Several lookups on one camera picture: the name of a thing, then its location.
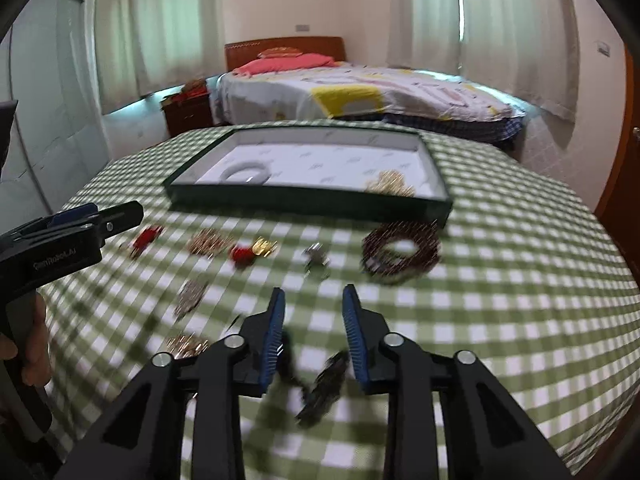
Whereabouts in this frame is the silver ring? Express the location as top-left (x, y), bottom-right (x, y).
top-left (304, 242), bottom-right (332, 280)

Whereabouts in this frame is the wall light switch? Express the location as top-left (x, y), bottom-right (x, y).
top-left (597, 41), bottom-right (611, 58)

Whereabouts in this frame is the wooden headboard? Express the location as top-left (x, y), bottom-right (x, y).
top-left (224, 36), bottom-right (348, 72)

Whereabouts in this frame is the pink pillow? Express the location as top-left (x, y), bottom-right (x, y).
top-left (232, 53), bottom-right (337, 77)

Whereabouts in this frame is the left hand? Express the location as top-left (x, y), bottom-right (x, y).
top-left (22, 292), bottom-right (52, 388)

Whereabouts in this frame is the red box on nightstand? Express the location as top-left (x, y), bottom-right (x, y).
top-left (178, 78), bottom-right (208, 101)

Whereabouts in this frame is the small red knot gold charm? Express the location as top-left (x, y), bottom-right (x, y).
top-left (229, 237), bottom-right (278, 266)

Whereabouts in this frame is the green checkered tablecloth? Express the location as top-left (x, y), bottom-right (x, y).
top-left (42, 128), bottom-right (639, 472)

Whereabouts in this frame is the black cord pendant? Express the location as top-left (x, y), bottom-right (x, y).
top-left (277, 330), bottom-right (350, 428)

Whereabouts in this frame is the pale jade bangle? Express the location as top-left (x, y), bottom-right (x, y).
top-left (220, 160), bottom-right (271, 185)

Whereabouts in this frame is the right window curtain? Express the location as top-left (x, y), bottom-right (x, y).
top-left (387, 0), bottom-right (579, 122)

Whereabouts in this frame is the green jewelry box tray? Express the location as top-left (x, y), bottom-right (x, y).
top-left (163, 122), bottom-right (454, 226)

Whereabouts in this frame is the red tassel gold charm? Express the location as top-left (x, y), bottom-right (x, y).
top-left (129, 226), bottom-right (164, 259)

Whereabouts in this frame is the pearl cluster brooch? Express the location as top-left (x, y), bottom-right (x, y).
top-left (164, 334), bottom-right (210, 359)

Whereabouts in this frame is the cream pearl necklace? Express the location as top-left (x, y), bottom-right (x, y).
top-left (364, 169), bottom-right (418, 198)

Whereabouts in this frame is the gold chain pile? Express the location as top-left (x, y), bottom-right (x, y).
top-left (185, 228), bottom-right (237, 258)

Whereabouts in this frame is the orange patterned cushion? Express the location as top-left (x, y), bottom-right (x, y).
top-left (257, 47), bottom-right (304, 58)

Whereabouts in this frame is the glass wardrobe door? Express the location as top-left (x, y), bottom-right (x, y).
top-left (1, 0), bottom-right (110, 231)

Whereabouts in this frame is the dark red bead bracelet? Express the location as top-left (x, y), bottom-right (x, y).
top-left (360, 220), bottom-right (444, 283)

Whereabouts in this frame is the left window curtain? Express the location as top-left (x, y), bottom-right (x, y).
top-left (93, 0), bottom-right (224, 115)

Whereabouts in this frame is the window curtain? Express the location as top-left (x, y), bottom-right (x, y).
top-left (387, 0), bottom-right (579, 122)
top-left (93, 0), bottom-right (224, 115)

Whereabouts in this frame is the bed with patterned sheet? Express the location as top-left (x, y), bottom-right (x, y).
top-left (215, 63), bottom-right (525, 144)

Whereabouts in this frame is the silver crystal brooch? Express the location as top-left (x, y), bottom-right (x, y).
top-left (174, 280), bottom-right (208, 320)

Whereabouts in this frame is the dark wooden nightstand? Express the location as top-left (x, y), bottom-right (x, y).
top-left (160, 92), bottom-right (214, 138)

